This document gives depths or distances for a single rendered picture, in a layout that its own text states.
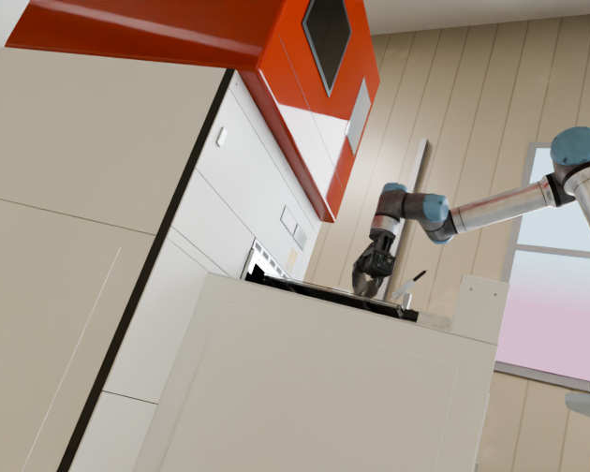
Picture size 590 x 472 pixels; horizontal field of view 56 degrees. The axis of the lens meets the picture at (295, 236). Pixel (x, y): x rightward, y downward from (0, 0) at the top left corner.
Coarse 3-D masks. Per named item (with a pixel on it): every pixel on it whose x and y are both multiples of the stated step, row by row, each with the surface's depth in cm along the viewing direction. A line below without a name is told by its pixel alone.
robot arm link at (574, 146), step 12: (564, 132) 136; (576, 132) 135; (588, 132) 133; (552, 144) 137; (564, 144) 134; (576, 144) 133; (588, 144) 131; (552, 156) 137; (564, 156) 133; (576, 156) 131; (588, 156) 130; (564, 168) 135; (576, 168) 132; (588, 168) 130; (564, 180) 135; (576, 180) 132; (588, 180) 130; (576, 192) 133; (588, 192) 130; (588, 204) 129; (588, 216) 129
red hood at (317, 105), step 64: (64, 0) 145; (128, 0) 138; (192, 0) 132; (256, 0) 126; (320, 0) 141; (192, 64) 125; (256, 64) 119; (320, 64) 149; (320, 128) 159; (320, 192) 170
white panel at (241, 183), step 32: (224, 96) 118; (224, 128) 119; (256, 128) 134; (192, 160) 114; (224, 160) 123; (256, 160) 137; (192, 192) 113; (224, 192) 125; (256, 192) 140; (288, 192) 160; (192, 224) 116; (224, 224) 128; (256, 224) 144; (320, 224) 191; (192, 256) 118; (224, 256) 131; (288, 256) 170
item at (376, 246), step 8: (376, 232) 153; (384, 232) 150; (376, 240) 155; (384, 240) 152; (392, 240) 152; (376, 248) 151; (384, 248) 150; (360, 256) 154; (368, 256) 149; (376, 256) 148; (384, 256) 149; (392, 256) 150; (360, 264) 153; (368, 264) 147; (376, 264) 148; (384, 264) 149; (392, 264) 149; (368, 272) 153; (376, 272) 151; (384, 272) 148
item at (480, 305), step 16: (464, 288) 115; (480, 288) 114; (496, 288) 113; (464, 304) 114; (480, 304) 113; (496, 304) 112; (464, 320) 112; (480, 320) 112; (496, 320) 111; (480, 336) 110; (496, 336) 110
